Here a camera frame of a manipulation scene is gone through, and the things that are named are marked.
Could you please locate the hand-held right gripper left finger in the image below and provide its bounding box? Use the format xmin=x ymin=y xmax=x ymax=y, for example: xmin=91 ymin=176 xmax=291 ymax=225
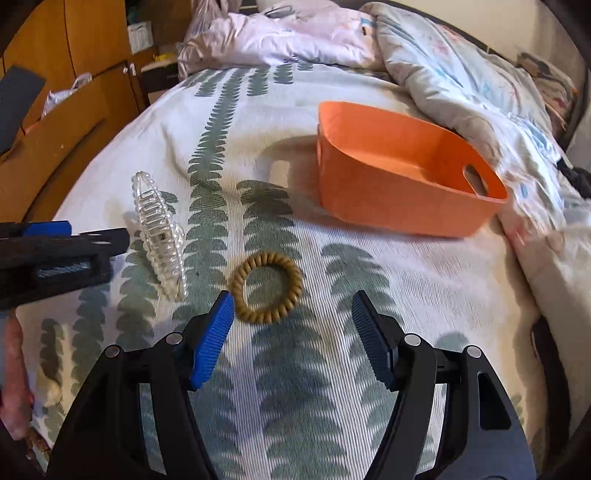
xmin=46 ymin=291 xmax=236 ymax=480

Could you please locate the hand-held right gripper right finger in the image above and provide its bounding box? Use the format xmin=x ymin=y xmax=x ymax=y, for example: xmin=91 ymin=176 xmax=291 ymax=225
xmin=351 ymin=291 xmax=539 ymax=480

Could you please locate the white box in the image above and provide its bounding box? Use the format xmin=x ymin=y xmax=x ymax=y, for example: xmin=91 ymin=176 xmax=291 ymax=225
xmin=127 ymin=21 xmax=153 ymax=54

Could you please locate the orange plastic basket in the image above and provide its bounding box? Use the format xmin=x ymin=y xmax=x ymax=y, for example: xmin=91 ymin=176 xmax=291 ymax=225
xmin=317 ymin=102 xmax=509 ymax=239

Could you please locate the leaf patterned bed cover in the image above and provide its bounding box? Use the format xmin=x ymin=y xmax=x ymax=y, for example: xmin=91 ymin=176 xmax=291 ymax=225
xmin=28 ymin=62 xmax=555 ymax=480

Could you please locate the wooden wardrobe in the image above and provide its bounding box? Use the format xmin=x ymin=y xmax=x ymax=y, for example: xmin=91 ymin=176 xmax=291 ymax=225
xmin=0 ymin=0 xmax=195 ymax=222

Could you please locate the dark bed frame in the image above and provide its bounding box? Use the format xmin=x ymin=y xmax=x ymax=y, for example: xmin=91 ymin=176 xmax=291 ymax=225
xmin=530 ymin=316 xmax=573 ymax=467

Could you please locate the black cloth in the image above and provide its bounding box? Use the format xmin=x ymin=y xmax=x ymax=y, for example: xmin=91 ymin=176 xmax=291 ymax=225
xmin=556 ymin=157 xmax=591 ymax=199

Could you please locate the crumpled plastic bag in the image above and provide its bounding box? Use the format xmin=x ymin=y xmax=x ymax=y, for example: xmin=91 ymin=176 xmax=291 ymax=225
xmin=41 ymin=73 xmax=93 ymax=121

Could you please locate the pale patterned duvet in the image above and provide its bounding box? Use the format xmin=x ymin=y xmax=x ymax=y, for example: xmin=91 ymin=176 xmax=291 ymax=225
xmin=360 ymin=2 xmax=591 ymax=324

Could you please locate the floral pillow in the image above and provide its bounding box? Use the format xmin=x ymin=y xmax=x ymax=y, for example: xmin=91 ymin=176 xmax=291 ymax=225
xmin=515 ymin=51 xmax=578 ymax=134

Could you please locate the clear plastic claw clip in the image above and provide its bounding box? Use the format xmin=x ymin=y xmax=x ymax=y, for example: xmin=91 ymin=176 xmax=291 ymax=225
xmin=130 ymin=172 xmax=188 ymax=302

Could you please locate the dark nightstand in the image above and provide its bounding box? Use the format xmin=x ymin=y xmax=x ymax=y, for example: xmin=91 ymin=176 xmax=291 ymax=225
xmin=141 ymin=60 xmax=181 ymax=104

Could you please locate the pale pink quilt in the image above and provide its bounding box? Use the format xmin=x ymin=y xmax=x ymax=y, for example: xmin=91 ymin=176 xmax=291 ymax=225
xmin=178 ymin=0 xmax=384 ymax=79

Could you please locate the clear plastic bag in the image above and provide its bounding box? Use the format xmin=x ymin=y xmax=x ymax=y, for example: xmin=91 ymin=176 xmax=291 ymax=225
xmin=189 ymin=0 xmax=229 ymax=42

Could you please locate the person's left hand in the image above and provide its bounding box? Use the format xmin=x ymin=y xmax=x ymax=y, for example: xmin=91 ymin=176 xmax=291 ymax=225
xmin=0 ymin=318 xmax=34 ymax=440

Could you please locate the olive spiral hair tie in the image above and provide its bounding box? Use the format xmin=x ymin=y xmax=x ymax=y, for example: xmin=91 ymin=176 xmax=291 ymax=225
xmin=229 ymin=253 xmax=304 ymax=324

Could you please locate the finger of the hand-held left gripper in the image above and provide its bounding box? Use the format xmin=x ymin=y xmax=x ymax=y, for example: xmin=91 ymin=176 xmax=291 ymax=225
xmin=0 ymin=220 xmax=131 ymax=259
xmin=0 ymin=253 xmax=114 ymax=311

